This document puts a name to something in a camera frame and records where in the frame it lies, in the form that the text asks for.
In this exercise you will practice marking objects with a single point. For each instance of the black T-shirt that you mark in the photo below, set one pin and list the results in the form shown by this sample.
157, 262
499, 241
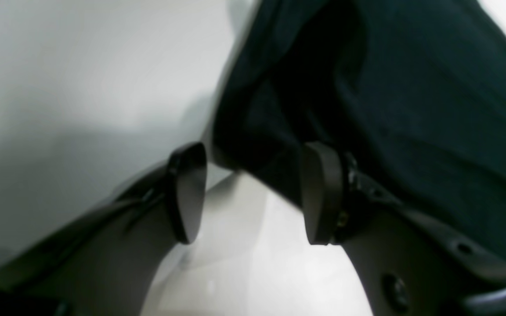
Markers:
415, 89

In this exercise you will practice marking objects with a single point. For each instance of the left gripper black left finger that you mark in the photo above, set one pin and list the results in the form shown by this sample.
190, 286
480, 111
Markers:
103, 263

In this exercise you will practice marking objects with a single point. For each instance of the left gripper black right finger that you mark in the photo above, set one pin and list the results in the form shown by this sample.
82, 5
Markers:
409, 263

